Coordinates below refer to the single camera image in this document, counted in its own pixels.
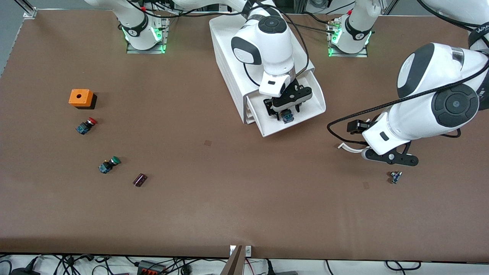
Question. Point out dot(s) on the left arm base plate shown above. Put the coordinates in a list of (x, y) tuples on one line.
[(344, 55)]

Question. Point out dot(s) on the wooden post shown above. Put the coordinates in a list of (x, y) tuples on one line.
[(233, 265)]

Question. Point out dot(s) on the orange button box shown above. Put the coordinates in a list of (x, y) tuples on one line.
[(80, 97)]

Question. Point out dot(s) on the black power strip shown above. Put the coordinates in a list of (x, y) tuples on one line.
[(151, 268)]

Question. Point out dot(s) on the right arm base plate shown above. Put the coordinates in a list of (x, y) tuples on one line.
[(165, 34)]

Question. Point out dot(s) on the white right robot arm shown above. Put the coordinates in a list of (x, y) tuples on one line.
[(271, 42)]

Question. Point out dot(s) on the white curved plastic strip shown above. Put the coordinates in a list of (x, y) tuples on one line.
[(349, 149)]

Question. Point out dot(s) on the dark purple capacitor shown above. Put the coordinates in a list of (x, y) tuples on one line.
[(140, 180)]

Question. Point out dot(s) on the red push button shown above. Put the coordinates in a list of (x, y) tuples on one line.
[(86, 126)]

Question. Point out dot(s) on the black power adapter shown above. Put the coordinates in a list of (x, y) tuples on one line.
[(25, 272)]

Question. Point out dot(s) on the aluminium corner bracket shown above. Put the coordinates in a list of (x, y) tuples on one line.
[(28, 11)]

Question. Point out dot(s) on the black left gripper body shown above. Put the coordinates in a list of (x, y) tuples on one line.
[(358, 126)]

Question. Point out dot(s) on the small blue electronic component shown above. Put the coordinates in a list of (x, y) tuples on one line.
[(395, 177)]

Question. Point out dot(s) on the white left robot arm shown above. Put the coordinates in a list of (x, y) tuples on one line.
[(428, 76)]

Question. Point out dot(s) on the green push button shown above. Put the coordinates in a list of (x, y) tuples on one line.
[(109, 165)]

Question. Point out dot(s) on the yellow push button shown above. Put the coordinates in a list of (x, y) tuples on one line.
[(287, 117)]

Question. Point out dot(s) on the small white bracket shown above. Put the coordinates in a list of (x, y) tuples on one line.
[(232, 250), (248, 250)]

